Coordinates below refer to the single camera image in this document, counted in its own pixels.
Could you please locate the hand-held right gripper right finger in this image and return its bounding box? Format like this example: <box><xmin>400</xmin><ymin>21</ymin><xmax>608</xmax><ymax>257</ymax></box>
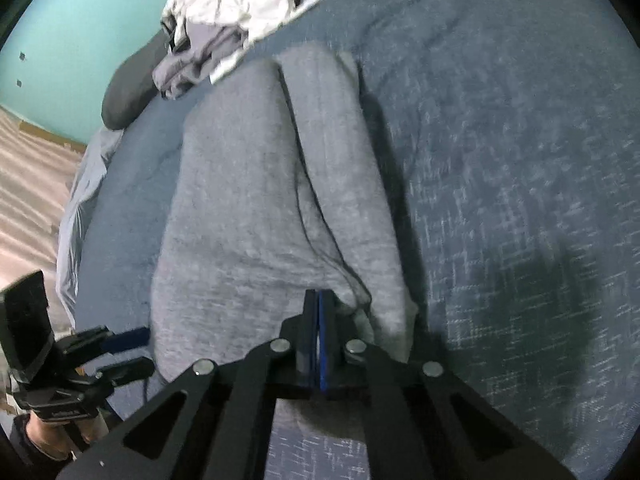
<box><xmin>319</xmin><ymin>290</ymin><xmax>576</xmax><ymax>480</ymax></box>

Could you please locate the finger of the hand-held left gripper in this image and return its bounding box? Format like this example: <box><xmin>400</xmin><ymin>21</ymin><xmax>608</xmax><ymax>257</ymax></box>
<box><xmin>97</xmin><ymin>357</ymin><xmax>156</xmax><ymax>386</ymax></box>
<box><xmin>75</xmin><ymin>326</ymin><xmax>151</xmax><ymax>356</ymax></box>

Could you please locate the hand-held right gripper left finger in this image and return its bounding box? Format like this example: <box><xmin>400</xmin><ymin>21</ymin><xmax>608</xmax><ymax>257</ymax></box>
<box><xmin>57</xmin><ymin>289</ymin><xmax>318</xmax><ymax>480</ymax></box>

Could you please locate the grey knit sweater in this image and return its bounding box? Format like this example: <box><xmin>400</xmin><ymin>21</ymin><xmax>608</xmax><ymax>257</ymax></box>
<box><xmin>150</xmin><ymin>42</ymin><xmax>421</xmax><ymax>441</ymax></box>

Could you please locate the person's left forearm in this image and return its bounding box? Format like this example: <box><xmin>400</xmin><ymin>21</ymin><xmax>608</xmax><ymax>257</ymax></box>
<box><xmin>7</xmin><ymin>415</ymin><xmax>76</xmax><ymax>466</ymax></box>

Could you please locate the person's left hand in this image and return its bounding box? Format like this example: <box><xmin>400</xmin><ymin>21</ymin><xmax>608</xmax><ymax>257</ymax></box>
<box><xmin>27</xmin><ymin>412</ymin><xmax>101</xmax><ymax>458</ymax></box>

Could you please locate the light grey bed sheet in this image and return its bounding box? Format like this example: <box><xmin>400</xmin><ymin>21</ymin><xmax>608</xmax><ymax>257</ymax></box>
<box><xmin>55</xmin><ymin>127</ymin><xmax>126</xmax><ymax>321</ymax></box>

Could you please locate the wooden window trim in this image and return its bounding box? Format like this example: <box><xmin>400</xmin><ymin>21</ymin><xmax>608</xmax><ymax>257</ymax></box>
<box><xmin>17</xmin><ymin>120</ymin><xmax>88</xmax><ymax>153</ymax></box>

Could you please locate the dark grey pillow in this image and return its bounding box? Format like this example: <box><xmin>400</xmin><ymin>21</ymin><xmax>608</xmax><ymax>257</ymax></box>
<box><xmin>101</xmin><ymin>35</ymin><xmax>171</xmax><ymax>131</ymax></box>

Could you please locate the blue patterned bedspread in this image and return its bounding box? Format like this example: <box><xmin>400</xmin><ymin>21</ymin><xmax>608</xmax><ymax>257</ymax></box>
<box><xmin>75</xmin><ymin>0</ymin><xmax>636</xmax><ymax>480</ymax></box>

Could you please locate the white shirt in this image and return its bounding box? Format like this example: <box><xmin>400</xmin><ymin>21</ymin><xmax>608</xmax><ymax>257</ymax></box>
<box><xmin>160</xmin><ymin>0</ymin><xmax>326</xmax><ymax>86</ymax></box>

